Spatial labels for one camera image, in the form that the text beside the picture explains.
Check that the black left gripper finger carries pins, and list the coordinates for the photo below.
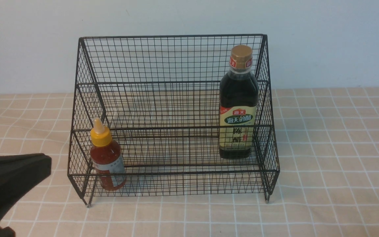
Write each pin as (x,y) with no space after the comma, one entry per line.
(18,175)

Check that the red sauce bottle yellow cap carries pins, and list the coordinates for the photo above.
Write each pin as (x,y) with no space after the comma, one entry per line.
(106,155)

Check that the dark vinegar bottle gold cap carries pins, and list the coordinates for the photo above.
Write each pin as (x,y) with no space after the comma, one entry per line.
(238,98)

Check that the black wire mesh shelf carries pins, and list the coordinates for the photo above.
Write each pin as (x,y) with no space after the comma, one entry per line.
(159,96)

